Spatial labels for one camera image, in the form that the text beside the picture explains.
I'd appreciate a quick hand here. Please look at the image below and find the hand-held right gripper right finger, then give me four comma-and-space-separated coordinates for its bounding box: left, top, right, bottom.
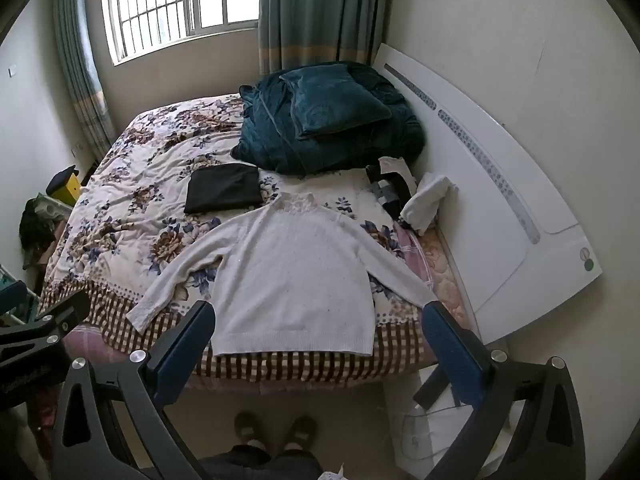
421, 301, 587, 480

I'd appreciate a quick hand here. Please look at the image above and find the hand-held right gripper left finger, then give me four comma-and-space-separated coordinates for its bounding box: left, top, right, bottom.
50, 300, 217, 480

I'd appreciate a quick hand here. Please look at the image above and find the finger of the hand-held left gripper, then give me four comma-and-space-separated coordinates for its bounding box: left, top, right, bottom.
0, 290, 92, 356
0, 280, 30, 318

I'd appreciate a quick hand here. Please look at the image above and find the white knit sweater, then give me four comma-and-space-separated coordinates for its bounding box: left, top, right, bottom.
126, 191, 441, 357

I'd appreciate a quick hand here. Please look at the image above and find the black flat device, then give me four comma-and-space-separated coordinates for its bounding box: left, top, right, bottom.
413, 370, 451, 411

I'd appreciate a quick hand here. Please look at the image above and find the dark green bag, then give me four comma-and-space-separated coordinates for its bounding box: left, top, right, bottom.
19, 197, 56, 261

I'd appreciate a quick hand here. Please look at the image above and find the dark slipper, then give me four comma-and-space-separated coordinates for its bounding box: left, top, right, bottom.
235, 411, 271, 448
285, 414, 317, 451

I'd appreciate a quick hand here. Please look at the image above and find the white bed headboard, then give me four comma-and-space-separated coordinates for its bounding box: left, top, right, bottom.
374, 42, 603, 346

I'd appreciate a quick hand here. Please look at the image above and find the floral bed blanket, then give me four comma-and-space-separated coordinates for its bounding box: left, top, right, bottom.
37, 94, 451, 386

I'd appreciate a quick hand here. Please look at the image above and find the white rolled garment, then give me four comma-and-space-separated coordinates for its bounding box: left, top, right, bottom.
400, 172, 456, 236

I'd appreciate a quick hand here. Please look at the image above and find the black folded garment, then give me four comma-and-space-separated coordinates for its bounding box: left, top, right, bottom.
183, 163, 261, 215

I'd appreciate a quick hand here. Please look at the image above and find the teal velvet quilt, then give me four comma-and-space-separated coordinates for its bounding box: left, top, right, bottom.
232, 61, 426, 176

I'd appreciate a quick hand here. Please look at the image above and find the narrow grey-blue curtain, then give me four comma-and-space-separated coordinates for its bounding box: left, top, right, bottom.
52, 0, 118, 161

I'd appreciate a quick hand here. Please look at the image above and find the teal velvet pillow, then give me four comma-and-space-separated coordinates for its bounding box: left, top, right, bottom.
279, 62, 392, 141

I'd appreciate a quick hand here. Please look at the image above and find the barred window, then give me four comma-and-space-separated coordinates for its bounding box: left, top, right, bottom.
100, 0, 263, 66

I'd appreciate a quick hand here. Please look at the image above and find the wide grey-blue curtain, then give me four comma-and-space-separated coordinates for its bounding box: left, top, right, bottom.
257, 0, 396, 76

